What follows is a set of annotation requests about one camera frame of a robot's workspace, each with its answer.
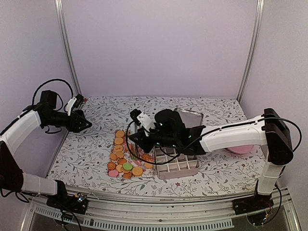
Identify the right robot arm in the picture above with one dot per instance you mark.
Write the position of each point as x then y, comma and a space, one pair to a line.
267, 129

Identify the metal serving tongs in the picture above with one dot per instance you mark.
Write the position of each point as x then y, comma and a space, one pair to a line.
135, 153

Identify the metal tin lid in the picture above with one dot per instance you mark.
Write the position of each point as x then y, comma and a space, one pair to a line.
190, 118

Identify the floral cookie tray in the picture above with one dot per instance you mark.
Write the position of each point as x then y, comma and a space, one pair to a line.
126, 160

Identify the aluminium frame post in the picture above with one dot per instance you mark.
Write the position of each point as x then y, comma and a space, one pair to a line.
252, 49
65, 40

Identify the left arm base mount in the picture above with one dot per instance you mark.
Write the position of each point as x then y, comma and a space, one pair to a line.
76, 203

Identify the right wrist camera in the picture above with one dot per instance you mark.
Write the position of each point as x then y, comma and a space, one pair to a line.
143, 120

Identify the right aluminium frame post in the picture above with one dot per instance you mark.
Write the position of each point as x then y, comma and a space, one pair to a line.
252, 49

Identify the pink plate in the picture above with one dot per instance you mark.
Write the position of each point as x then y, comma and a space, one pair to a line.
241, 149

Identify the left aluminium frame post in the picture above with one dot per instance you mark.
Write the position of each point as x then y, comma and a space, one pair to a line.
65, 40

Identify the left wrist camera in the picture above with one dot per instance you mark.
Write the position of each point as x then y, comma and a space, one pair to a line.
73, 103

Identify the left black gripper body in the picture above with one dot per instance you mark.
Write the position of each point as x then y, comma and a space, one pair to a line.
69, 125

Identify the metal divided cookie tin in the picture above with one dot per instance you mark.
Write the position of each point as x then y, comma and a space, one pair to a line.
182, 166

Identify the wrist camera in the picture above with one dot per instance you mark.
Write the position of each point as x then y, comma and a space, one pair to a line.
73, 103
143, 120

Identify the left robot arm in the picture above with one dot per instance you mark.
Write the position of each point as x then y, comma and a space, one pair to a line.
41, 115

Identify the swirl orange cookie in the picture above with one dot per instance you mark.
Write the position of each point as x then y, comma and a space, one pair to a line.
111, 166

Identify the floral tablecloth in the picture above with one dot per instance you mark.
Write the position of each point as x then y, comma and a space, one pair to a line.
83, 158

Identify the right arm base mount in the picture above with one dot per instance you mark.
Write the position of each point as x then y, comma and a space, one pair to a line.
257, 208

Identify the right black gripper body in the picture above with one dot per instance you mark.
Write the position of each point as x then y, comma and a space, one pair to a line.
168, 141

